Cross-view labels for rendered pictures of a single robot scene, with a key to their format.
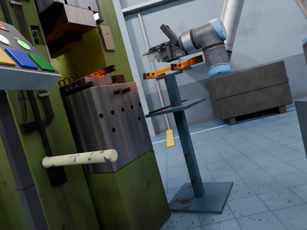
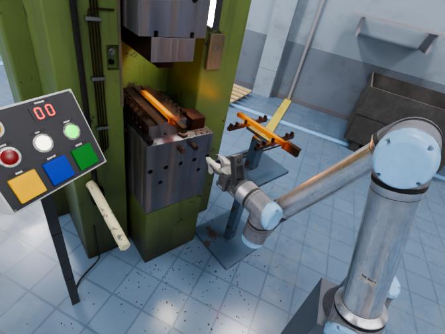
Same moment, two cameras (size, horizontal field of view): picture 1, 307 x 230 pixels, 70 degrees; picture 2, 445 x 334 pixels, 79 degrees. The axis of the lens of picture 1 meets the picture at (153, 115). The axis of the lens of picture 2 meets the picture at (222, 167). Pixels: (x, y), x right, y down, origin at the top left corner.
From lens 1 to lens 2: 0.90 m
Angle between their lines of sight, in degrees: 33
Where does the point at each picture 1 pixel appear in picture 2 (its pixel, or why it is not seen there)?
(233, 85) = (389, 111)
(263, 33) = not seen: outside the picture
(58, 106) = (116, 136)
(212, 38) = (255, 222)
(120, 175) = (151, 216)
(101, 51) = (198, 68)
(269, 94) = not seen: hidden behind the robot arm
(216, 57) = (250, 236)
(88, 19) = (183, 53)
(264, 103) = not seen: hidden behind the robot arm
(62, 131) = (114, 158)
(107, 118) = (156, 173)
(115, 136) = (159, 187)
